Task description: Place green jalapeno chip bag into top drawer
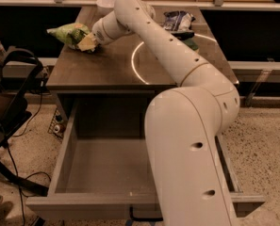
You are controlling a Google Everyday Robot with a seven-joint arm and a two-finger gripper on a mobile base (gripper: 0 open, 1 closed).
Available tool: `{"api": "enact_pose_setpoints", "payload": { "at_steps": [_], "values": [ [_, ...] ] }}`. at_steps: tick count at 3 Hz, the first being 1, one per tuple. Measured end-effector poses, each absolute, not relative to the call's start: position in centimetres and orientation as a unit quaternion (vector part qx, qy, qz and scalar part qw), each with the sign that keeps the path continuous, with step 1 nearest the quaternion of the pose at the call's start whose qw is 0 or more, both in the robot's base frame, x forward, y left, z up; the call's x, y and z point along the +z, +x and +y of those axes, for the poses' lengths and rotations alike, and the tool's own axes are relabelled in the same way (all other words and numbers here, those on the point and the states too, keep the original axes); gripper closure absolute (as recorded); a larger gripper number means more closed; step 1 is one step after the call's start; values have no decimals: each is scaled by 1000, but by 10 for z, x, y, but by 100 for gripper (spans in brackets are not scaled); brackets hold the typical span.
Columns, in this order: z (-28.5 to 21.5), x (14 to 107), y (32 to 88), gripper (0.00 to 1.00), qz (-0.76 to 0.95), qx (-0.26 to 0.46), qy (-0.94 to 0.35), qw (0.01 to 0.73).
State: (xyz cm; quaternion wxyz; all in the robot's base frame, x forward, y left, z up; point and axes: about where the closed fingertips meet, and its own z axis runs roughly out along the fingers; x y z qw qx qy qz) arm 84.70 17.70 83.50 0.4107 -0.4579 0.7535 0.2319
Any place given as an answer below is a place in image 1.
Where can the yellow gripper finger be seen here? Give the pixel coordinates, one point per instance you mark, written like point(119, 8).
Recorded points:
point(87, 43)

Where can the green jalapeno chip bag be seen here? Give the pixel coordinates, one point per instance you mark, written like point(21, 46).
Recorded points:
point(70, 34)

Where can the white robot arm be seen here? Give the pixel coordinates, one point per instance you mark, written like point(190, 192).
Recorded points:
point(181, 124)

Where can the open grey top drawer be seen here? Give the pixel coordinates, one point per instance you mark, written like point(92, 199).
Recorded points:
point(103, 166)

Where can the white ceramic bowl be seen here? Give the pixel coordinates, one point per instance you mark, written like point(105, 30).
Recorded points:
point(104, 7)

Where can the grey wooden cabinet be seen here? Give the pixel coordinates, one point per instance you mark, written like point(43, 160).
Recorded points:
point(126, 65)

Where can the black office chair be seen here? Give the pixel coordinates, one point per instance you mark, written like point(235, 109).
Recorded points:
point(13, 112)

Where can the yellow green sponge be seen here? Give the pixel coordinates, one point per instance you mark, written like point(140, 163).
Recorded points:
point(191, 44)

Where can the wire basket with bottles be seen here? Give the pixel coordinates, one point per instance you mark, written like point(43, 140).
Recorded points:
point(57, 126)

